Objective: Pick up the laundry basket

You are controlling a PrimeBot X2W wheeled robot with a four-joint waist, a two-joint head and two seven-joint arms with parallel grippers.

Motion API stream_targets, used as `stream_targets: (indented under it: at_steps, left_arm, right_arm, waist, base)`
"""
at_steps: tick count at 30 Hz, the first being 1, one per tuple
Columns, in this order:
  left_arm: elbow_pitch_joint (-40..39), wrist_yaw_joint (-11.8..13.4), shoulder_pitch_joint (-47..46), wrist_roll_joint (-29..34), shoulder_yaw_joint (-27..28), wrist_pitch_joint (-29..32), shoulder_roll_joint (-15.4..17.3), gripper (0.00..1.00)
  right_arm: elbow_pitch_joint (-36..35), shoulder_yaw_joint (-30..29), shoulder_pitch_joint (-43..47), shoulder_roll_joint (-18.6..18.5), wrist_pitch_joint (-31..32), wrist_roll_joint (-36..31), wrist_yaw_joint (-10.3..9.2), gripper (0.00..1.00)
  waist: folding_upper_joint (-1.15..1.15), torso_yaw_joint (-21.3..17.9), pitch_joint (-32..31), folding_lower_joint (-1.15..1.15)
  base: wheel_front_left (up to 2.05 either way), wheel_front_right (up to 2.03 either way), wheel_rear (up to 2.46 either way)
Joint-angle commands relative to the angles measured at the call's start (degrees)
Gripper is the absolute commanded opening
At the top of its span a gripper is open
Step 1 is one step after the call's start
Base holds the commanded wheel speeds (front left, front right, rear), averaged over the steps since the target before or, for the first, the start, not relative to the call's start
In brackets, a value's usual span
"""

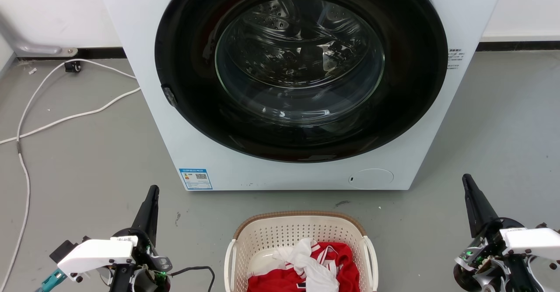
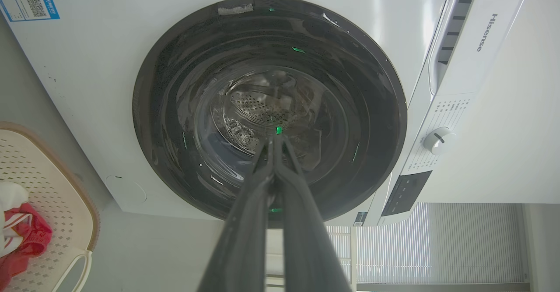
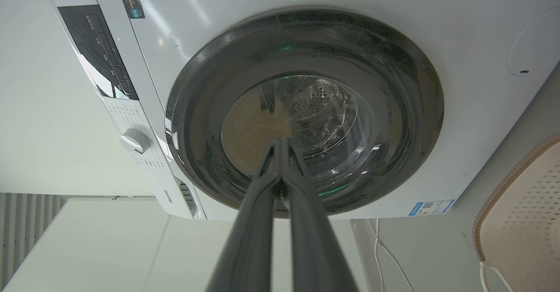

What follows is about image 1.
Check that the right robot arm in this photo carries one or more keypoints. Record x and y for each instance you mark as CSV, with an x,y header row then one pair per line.
x,y
520,276

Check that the white crumpled garment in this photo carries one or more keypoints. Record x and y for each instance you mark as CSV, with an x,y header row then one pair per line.
x,y
316,271

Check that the small black caster wheel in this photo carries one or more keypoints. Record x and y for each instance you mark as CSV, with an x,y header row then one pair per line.
x,y
72,66

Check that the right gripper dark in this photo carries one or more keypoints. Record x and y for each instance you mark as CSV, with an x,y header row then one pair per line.
x,y
474,265

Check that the red sports jersey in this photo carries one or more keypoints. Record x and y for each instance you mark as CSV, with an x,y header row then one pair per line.
x,y
343,265

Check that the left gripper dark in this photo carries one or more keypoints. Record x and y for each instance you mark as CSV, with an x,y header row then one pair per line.
x,y
151,261

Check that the black skirting board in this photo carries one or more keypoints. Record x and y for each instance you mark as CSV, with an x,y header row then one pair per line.
x,y
516,46
100,52

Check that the cream plastic laundry basket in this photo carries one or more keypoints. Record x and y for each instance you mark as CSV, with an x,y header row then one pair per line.
x,y
280,230

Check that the white front-load washing machine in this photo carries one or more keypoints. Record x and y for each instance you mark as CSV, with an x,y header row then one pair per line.
x,y
175,152

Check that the grey drain pipe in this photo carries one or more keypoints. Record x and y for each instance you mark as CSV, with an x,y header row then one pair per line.
x,y
39,48

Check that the right white wrist camera housing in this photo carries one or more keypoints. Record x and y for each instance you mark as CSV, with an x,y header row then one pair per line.
x,y
531,239

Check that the blue energy label sticker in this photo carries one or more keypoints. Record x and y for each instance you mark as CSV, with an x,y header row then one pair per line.
x,y
195,179

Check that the black round washer door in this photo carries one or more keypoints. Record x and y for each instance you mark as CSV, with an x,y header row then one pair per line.
x,y
192,42

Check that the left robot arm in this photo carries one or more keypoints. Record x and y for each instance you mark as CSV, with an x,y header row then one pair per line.
x,y
119,281

